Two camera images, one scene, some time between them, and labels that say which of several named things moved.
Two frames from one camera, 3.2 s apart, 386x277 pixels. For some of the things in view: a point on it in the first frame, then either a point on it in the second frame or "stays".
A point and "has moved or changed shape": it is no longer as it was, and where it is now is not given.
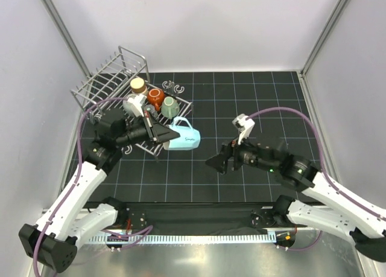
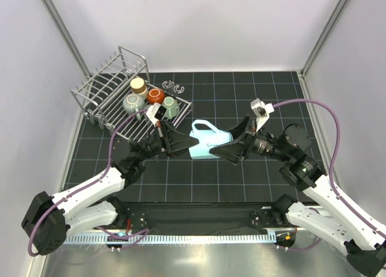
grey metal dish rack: (122, 84) stays
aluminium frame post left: (52, 11) stays
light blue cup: (189, 139) has moved or changed shape
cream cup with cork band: (137, 85) stays
